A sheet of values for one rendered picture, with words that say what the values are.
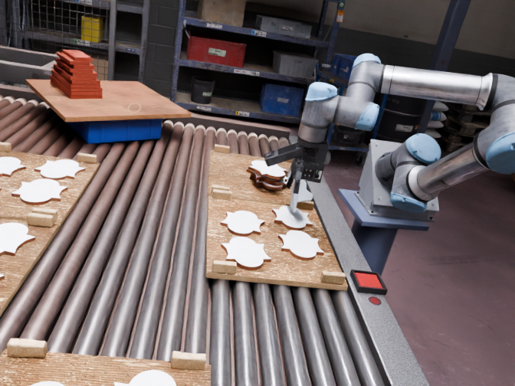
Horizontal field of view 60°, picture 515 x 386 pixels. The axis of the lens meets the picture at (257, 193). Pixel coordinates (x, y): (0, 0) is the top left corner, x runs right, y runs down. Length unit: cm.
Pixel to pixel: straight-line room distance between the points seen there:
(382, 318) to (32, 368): 73
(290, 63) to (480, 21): 292
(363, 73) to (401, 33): 550
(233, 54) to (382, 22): 219
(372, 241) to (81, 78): 128
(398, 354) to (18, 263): 83
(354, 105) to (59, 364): 88
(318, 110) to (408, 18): 562
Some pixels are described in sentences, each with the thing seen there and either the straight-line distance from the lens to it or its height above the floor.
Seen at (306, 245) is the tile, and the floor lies 95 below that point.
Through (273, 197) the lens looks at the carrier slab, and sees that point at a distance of 150.
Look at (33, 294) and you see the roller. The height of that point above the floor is 91.
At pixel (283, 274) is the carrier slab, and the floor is 94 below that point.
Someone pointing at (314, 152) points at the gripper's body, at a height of 116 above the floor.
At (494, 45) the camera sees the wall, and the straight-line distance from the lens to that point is 753.
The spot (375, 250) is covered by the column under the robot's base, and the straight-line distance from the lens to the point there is 181.
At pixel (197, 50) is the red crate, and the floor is 77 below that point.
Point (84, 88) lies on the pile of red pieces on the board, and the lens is 191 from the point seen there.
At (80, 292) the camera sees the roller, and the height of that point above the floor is 92.
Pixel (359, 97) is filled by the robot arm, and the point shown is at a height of 134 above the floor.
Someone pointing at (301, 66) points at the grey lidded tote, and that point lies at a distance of 571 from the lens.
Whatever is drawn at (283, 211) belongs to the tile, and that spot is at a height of 95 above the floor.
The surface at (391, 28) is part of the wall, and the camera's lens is 671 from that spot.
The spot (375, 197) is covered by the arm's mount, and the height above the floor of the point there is 94.
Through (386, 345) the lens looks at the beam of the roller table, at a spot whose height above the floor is 91.
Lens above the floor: 156
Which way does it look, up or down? 24 degrees down
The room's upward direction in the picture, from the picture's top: 11 degrees clockwise
